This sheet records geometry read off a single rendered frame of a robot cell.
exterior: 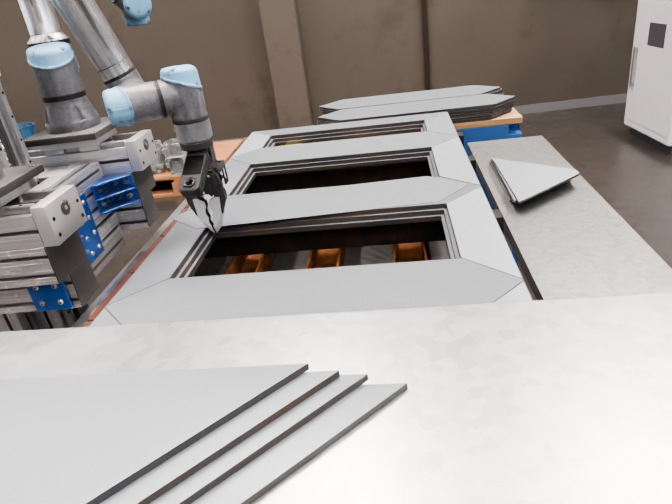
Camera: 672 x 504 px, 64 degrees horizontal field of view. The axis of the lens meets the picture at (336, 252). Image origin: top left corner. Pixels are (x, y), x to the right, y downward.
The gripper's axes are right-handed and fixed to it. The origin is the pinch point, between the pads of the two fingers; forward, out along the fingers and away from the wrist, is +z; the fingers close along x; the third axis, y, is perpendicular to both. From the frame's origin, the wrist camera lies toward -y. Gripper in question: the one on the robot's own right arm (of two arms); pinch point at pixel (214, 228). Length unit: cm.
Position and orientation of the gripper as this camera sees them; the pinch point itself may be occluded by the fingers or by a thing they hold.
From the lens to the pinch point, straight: 125.7
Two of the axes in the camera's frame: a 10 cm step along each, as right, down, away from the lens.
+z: 1.2, 8.9, 4.5
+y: 0.8, -4.6, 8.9
